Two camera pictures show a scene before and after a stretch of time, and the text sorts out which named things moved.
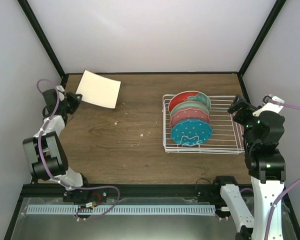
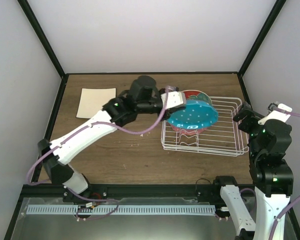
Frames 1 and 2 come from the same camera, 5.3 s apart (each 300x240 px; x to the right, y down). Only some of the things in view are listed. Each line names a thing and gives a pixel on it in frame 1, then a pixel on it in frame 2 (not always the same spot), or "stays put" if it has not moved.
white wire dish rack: x=227 y=136 stays put
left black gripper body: x=70 y=106 -> x=165 y=114
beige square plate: x=96 y=89 -> x=91 y=101
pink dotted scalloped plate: x=189 y=113 -> x=188 y=131
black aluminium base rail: x=131 y=191 stays put
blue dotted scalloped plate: x=191 y=132 -> x=197 y=114
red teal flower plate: x=190 y=96 stays put
